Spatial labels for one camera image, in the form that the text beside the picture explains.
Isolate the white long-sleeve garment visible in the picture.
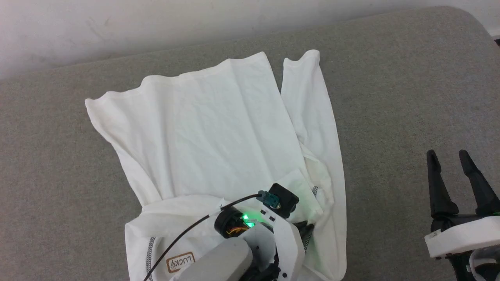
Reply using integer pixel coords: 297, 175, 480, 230
85, 50, 348, 281

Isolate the grey fabric sofa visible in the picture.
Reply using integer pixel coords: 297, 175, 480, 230
0, 6, 500, 281

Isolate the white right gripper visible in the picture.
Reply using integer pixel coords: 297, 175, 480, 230
425, 149, 500, 258

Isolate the black left cable, teal plug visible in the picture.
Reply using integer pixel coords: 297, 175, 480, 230
143, 190, 281, 281

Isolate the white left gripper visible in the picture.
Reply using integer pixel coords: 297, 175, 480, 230
248, 210, 315, 281

